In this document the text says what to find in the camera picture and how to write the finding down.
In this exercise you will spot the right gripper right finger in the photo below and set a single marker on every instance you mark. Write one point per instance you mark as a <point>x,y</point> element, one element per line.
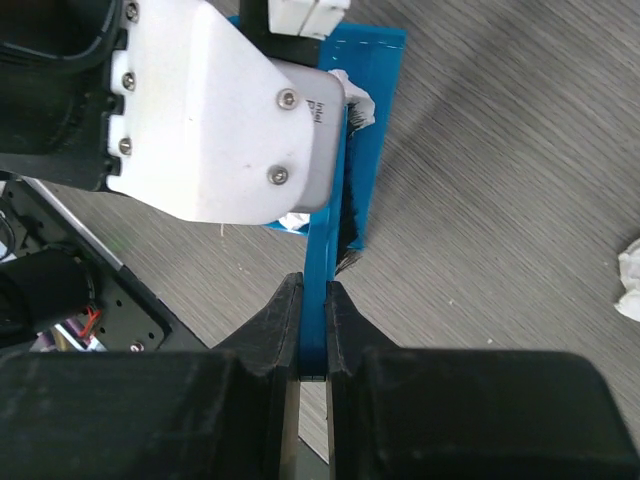
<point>417,413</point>

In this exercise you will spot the paper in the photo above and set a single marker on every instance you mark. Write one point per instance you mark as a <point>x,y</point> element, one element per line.
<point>360,105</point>

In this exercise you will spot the blue hand brush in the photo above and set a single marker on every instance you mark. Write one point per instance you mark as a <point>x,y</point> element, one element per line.
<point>330,234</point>

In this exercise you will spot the blue dustpan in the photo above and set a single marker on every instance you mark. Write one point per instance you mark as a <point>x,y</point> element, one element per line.
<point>372,58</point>

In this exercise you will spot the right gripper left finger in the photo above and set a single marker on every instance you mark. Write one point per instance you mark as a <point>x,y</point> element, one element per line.
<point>230,412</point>

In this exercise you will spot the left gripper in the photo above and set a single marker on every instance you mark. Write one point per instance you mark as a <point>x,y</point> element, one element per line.
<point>56,98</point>

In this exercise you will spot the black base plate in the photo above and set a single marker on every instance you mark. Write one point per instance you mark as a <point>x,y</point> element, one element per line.
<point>56,276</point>

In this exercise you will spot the crumpled paper right one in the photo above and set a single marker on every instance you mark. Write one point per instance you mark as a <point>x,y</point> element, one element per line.
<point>628,304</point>

